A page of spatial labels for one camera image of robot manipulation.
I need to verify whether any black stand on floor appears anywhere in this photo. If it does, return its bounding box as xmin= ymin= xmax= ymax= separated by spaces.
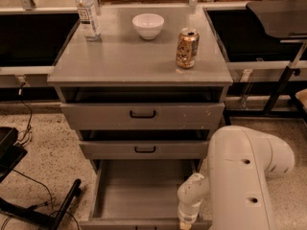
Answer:
xmin=0 ymin=126 xmax=82 ymax=230

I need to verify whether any gold soda can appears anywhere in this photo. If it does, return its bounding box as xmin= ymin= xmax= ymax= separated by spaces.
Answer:
xmin=176 ymin=28 xmax=200 ymax=69

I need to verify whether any black wall cable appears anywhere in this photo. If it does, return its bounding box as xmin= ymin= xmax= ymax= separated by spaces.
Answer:
xmin=16 ymin=81 xmax=34 ymax=146

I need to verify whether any grey bottom drawer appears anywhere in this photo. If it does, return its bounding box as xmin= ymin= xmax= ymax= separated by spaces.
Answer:
xmin=79 ymin=158 xmax=213 ymax=230

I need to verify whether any grey middle drawer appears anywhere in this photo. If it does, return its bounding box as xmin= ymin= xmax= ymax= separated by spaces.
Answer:
xmin=80 ymin=140 xmax=208 ymax=159

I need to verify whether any black chair with stand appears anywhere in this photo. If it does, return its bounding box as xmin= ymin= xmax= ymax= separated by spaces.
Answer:
xmin=224 ymin=0 xmax=307 ymax=124

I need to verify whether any black cable on floor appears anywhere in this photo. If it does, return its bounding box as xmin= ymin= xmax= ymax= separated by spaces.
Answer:
xmin=0 ymin=169 xmax=81 ymax=230

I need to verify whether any grey top drawer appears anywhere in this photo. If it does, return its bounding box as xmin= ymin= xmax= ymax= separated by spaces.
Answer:
xmin=61 ymin=103 xmax=224 ymax=130

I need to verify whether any clear plastic water bottle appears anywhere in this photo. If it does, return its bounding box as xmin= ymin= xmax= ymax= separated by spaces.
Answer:
xmin=75 ymin=0 xmax=101 ymax=41

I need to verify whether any white ceramic bowl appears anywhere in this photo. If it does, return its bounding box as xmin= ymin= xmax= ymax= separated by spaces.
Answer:
xmin=132 ymin=13 xmax=164 ymax=40

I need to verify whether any grey drawer cabinet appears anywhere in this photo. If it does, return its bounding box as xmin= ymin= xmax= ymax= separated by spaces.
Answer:
xmin=46 ymin=4 xmax=234 ymax=177

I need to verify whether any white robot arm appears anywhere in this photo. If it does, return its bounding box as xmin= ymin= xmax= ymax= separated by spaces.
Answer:
xmin=177 ymin=126 xmax=295 ymax=230

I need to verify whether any grey drawer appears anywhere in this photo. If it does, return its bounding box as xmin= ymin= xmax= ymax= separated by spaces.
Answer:
xmin=79 ymin=158 xmax=213 ymax=230
xmin=61 ymin=103 xmax=224 ymax=130
xmin=80 ymin=140 xmax=208 ymax=159

